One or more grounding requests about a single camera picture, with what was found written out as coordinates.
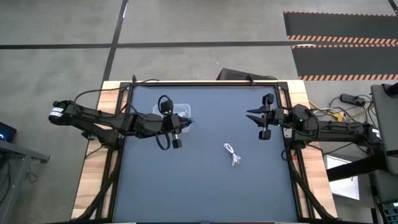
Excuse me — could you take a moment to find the black aluminium table frame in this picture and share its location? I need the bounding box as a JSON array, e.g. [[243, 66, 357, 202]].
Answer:
[[74, 80, 336, 224]]

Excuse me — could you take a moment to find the black computer case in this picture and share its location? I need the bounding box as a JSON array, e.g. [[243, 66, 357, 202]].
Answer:
[[216, 67, 278, 82]]

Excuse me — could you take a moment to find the black power strip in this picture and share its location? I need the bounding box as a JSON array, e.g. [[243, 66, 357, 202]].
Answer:
[[340, 93, 367, 107]]

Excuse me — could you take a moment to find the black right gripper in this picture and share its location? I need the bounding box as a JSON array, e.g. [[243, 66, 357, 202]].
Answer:
[[246, 93, 285, 141]]

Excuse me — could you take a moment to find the grey metal cart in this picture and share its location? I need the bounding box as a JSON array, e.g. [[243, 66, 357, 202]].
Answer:
[[0, 139, 50, 224]]

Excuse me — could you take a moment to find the clear plastic container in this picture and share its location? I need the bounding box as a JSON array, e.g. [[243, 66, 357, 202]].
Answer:
[[152, 103, 192, 134]]

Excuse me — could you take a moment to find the black hazard-striped floor mat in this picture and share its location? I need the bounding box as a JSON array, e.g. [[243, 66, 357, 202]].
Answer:
[[283, 11, 398, 45], [291, 44, 398, 81]]

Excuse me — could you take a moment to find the white sheet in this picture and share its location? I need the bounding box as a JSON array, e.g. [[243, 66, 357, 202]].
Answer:
[[323, 154, 361, 200]]

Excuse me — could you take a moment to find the dark device with blue light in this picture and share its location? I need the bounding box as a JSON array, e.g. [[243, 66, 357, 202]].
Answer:
[[0, 121, 17, 143]]

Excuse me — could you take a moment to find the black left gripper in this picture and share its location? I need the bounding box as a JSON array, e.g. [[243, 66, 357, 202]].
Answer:
[[136, 100, 191, 149]]

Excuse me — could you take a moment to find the white USB-C cable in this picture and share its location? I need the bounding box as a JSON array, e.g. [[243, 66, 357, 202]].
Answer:
[[223, 142, 242, 167]]

